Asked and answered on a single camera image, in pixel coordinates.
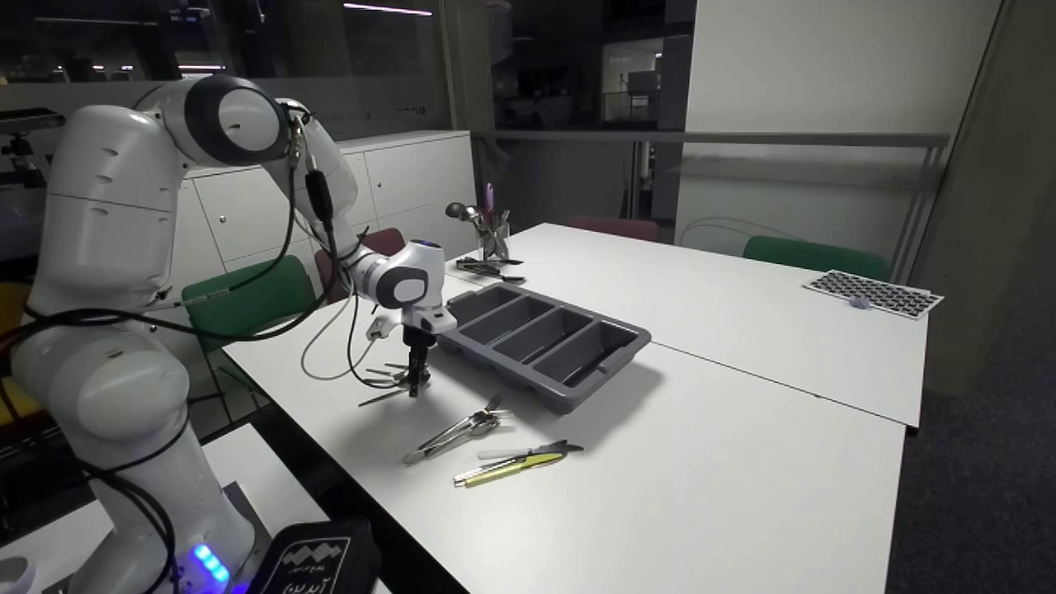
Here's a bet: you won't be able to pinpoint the black control box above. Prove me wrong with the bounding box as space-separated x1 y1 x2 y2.
243 520 383 594

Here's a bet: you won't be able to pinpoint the grey handrail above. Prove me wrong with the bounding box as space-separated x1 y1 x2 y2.
473 125 952 152

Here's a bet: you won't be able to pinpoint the grey plastic cutlery tray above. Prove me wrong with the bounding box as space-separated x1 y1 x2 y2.
434 282 656 417

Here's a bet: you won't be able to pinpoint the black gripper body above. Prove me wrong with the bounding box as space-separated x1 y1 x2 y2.
399 322 438 363

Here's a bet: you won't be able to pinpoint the long black-tipped tongs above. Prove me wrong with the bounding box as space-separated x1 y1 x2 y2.
453 254 511 282
480 259 530 289

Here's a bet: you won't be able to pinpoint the small silver tongs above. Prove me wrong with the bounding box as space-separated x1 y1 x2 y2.
399 397 509 467

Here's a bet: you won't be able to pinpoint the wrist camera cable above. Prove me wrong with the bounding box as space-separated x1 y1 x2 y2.
283 103 411 391

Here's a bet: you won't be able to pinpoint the green chair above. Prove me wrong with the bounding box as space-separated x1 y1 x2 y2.
738 230 895 283
177 254 319 346

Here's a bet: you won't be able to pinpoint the yellow-green handled peeler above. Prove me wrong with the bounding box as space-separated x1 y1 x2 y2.
448 437 584 492

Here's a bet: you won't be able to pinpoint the silver ladle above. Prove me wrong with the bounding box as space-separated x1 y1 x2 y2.
443 198 485 230

